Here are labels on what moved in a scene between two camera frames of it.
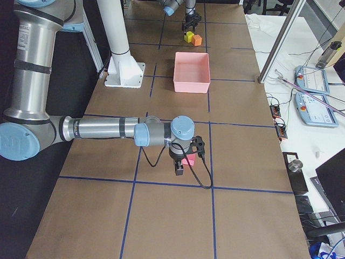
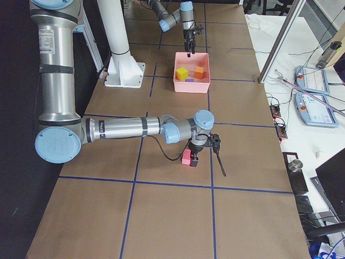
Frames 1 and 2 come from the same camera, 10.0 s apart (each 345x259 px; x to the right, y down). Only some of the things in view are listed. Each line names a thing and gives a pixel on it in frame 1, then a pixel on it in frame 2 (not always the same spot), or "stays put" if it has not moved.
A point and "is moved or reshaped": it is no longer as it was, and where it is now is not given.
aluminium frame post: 275,50 stays put
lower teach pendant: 314,111 stays put
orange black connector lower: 281,129 stays put
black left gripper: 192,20 to 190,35
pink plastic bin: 191,72 stays put
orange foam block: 197,40 to 199,72
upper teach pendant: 311,79 stays put
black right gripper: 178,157 to 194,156
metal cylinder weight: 294,164 stays put
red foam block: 190,159 stays put
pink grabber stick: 338,111 stays put
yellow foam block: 188,37 is moved or reshaped
